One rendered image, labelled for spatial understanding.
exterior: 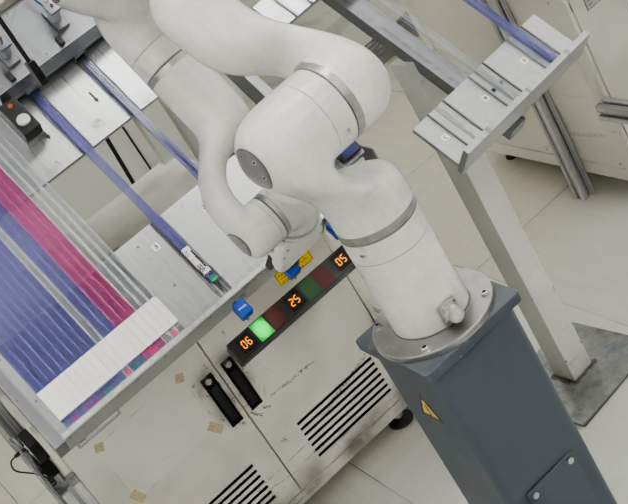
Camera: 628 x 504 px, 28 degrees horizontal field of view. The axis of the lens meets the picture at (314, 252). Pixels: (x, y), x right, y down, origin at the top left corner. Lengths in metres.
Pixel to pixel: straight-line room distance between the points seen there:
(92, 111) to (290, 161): 0.78
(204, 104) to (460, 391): 0.55
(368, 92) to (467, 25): 1.59
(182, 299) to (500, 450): 0.61
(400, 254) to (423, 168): 2.06
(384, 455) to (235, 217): 1.11
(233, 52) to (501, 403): 0.63
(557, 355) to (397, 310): 0.96
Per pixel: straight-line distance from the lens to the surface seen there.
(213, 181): 1.82
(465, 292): 1.79
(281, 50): 1.66
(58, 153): 2.26
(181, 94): 1.85
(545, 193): 3.35
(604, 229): 3.11
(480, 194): 2.42
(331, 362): 2.64
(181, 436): 2.52
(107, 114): 2.28
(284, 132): 1.57
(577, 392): 2.67
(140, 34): 1.87
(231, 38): 1.66
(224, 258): 2.15
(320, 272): 2.15
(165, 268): 2.15
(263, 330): 2.11
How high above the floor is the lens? 1.69
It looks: 28 degrees down
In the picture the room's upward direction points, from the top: 32 degrees counter-clockwise
